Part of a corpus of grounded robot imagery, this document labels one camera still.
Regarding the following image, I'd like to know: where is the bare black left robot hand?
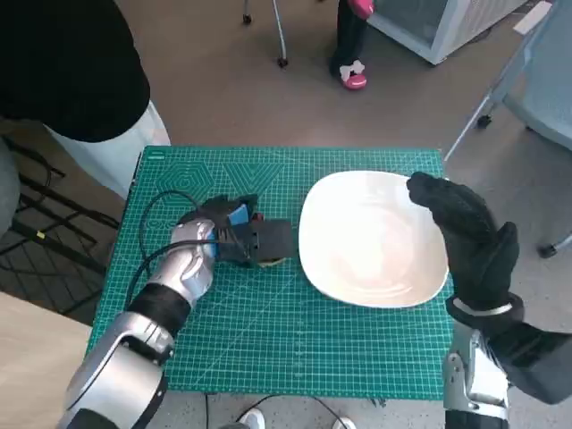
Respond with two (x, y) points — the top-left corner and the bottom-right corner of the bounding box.
(196, 193), (265, 234)

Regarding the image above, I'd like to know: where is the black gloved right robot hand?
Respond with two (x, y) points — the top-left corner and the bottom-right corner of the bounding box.
(406, 171), (522, 315)

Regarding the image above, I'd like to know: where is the red toy grape bunch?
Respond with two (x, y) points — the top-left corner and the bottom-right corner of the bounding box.
(250, 213), (285, 269)

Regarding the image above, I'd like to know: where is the white square plate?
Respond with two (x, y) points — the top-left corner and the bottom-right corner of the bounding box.
(298, 171), (450, 309)

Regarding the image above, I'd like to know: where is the green cutting mat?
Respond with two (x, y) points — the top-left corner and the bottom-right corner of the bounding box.
(84, 145), (455, 399)

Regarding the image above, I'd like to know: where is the grey-blue chair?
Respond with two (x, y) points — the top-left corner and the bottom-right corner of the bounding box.
(442, 0), (572, 258)

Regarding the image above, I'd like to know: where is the metal chair leg with caster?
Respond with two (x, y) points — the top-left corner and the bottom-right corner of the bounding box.
(240, 0), (290, 70)

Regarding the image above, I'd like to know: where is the person with pink slipper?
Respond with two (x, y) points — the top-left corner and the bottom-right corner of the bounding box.
(329, 0), (377, 92)

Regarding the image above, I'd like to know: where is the person in black top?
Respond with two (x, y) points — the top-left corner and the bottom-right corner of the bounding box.
(0, 0), (173, 200)

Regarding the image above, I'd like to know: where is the white cabinet appliance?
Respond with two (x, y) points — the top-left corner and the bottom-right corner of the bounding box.
(366, 0), (531, 66)

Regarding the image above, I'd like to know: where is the white paper sheet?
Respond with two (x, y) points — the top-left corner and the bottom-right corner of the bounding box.
(511, 1), (551, 35)

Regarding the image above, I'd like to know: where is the light wooden desk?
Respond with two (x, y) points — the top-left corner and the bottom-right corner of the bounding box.
(0, 290), (94, 429)

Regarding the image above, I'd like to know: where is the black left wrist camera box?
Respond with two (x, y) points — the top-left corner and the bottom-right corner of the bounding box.
(217, 217), (297, 269)

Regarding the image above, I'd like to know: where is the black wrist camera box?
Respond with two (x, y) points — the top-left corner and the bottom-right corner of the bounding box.
(484, 321), (572, 406)
(217, 217), (297, 269)

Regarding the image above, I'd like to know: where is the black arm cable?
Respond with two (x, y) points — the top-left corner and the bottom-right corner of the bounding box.
(127, 190), (251, 310)

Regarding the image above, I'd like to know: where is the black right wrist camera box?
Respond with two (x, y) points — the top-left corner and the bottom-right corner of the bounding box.
(484, 321), (572, 406)

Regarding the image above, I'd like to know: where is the black wire rack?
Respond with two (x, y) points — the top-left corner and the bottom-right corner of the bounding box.
(0, 133), (122, 316)

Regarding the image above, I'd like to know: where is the black floor cable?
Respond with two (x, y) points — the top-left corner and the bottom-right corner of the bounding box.
(203, 393), (341, 429)

